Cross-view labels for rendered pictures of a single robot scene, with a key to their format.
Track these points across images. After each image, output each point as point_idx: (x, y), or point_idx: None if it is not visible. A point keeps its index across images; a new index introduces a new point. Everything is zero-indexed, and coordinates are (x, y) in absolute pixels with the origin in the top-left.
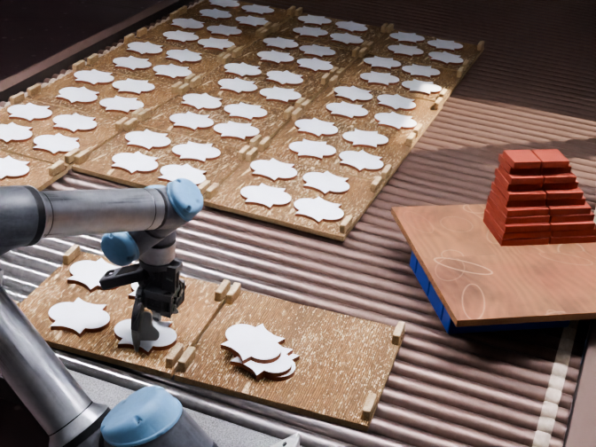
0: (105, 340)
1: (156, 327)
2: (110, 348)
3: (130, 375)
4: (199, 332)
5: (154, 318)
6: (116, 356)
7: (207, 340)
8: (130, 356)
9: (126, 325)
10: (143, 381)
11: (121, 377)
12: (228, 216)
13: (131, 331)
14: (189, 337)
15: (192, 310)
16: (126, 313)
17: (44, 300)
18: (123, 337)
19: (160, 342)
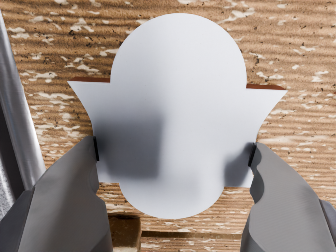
0: (95, 6)
1: (211, 162)
2: (56, 52)
3: (27, 141)
4: (236, 233)
5: (252, 150)
6: (37, 91)
7: (210, 251)
8: (64, 131)
9: (189, 62)
10: (27, 173)
11: (8, 120)
12: None
13: (36, 183)
14: (209, 223)
15: (333, 199)
16: (305, 4)
17: None
18: (113, 85)
19: (141, 196)
